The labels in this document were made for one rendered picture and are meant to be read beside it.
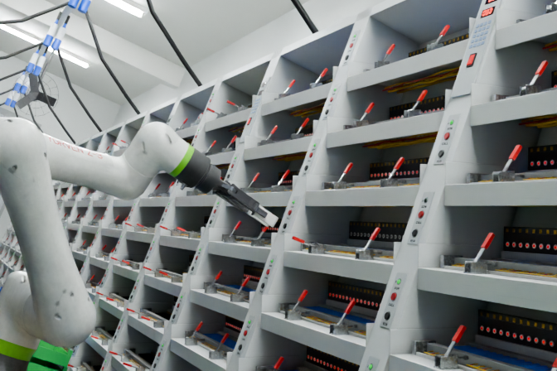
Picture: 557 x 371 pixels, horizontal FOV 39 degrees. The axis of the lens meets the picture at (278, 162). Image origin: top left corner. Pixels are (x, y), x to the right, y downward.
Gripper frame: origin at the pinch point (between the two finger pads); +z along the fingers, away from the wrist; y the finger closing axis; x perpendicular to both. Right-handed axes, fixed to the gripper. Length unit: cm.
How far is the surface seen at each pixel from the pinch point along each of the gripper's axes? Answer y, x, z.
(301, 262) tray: -3.4, -4.0, 17.7
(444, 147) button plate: 50, 25, 11
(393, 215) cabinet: 3.1, 20.5, 32.8
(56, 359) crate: -187, -72, 14
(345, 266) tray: 22.3, -3.6, 17.3
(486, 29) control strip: 51, 54, 6
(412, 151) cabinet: 1.5, 40.4, 29.2
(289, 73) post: -86, 72, 10
